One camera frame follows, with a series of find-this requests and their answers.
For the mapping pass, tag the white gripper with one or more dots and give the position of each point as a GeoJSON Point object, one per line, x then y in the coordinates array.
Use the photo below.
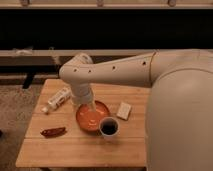
{"type": "Point", "coordinates": [83, 94]}

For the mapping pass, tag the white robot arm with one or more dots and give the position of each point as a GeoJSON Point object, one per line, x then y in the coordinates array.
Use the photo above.
{"type": "Point", "coordinates": [179, 112]}

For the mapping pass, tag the orange plate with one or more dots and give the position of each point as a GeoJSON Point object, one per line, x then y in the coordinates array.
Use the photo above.
{"type": "Point", "coordinates": [88, 119]}

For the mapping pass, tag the white cup with dark drink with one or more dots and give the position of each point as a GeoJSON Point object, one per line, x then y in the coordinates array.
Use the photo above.
{"type": "Point", "coordinates": [108, 128]}

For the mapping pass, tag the white plastic bottle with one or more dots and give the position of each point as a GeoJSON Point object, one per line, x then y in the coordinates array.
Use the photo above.
{"type": "Point", "coordinates": [57, 100]}

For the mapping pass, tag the white rectangular sponge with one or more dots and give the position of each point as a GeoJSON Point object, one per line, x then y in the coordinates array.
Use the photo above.
{"type": "Point", "coordinates": [124, 111]}

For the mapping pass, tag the red snack packet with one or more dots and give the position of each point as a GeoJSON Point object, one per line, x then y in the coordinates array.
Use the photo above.
{"type": "Point", "coordinates": [53, 132]}

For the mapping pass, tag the wooden table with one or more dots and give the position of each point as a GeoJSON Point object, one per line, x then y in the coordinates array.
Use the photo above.
{"type": "Point", "coordinates": [76, 148]}

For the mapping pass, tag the long bench shelf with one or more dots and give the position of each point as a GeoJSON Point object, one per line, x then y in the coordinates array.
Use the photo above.
{"type": "Point", "coordinates": [50, 57]}

